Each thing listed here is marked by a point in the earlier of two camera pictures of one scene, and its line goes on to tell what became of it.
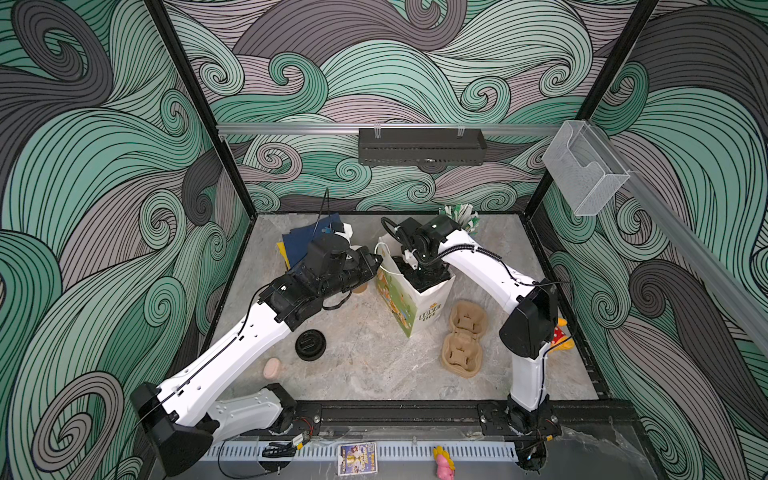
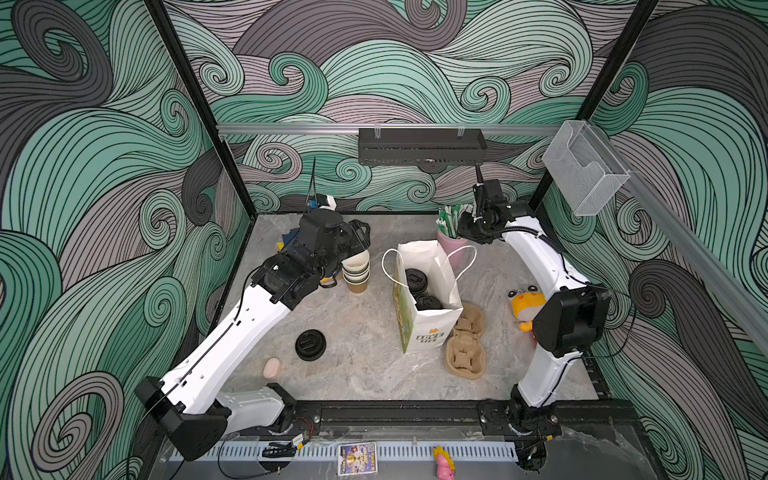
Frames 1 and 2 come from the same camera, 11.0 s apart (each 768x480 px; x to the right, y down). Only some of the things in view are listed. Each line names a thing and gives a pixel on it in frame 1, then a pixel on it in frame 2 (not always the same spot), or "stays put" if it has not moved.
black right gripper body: (426, 274) to (476, 228)
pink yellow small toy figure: (445, 466) stays put
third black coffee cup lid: (310, 344) stays put
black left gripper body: (353, 271) to (348, 242)
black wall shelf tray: (429, 149) stays put
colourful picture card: (357, 459) stays put
